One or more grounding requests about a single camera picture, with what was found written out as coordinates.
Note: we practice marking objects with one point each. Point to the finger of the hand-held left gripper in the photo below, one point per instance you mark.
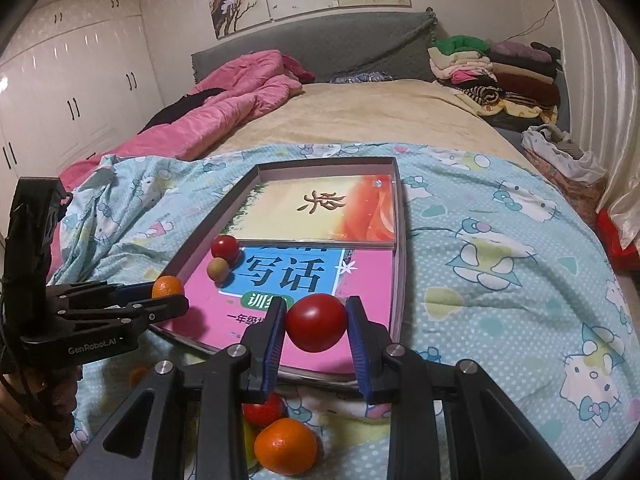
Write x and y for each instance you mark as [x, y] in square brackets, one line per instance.
[131, 290]
[155, 312]

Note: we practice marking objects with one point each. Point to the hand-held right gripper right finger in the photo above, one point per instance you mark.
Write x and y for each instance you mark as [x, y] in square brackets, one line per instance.
[358, 347]

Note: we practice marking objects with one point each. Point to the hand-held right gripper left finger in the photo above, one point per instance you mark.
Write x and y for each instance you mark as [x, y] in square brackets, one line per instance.
[270, 347]

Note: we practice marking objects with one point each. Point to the mandarin orange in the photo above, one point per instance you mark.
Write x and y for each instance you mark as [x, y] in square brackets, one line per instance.
[167, 287]
[285, 445]

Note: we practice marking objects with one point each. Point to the red cherry tomato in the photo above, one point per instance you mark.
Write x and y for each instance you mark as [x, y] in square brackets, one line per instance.
[316, 322]
[265, 410]
[225, 249]

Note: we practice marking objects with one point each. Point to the shallow grey cardboard tray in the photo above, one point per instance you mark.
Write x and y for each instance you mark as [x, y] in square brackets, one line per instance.
[325, 164]

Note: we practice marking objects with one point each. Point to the pink and blue workbook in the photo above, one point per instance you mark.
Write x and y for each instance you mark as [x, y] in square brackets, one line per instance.
[370, 280]

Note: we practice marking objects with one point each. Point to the small tan jujube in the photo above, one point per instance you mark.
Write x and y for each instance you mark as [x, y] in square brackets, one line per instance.
[218, 269]

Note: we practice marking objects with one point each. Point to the yellow and orange book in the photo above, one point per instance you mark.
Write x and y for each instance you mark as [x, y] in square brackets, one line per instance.
[360, 210]

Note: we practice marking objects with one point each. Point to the light blue cat-print blanket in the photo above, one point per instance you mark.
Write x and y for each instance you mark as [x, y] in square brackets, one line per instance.
[475, 260]

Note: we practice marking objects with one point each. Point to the white wardrobe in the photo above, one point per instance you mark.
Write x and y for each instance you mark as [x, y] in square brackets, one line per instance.
[75, 85]

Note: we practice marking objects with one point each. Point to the black cloth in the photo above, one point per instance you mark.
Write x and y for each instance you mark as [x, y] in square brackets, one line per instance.
[170, 110]

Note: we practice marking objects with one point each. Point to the pink quilt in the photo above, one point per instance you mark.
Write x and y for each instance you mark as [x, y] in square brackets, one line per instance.
[210, 110]

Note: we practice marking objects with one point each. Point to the beige bed sheet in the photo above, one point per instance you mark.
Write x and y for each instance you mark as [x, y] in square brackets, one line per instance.
[375, 115]

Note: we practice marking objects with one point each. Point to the pink patterned bag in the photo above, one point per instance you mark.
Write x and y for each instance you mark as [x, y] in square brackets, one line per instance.
[575, 190]

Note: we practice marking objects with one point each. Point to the blue patterned cloth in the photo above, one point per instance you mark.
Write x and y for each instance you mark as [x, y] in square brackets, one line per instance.
[362, 78]

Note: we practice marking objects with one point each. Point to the red plastic bag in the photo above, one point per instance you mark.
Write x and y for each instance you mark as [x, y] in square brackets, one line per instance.
[617, 245]

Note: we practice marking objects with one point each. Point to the pile of folded clothes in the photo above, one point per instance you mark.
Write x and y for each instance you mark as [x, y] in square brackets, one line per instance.
[500, 80]

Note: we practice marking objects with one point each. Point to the cream satin curtain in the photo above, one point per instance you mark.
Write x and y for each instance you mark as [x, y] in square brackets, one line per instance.
[600, 85]

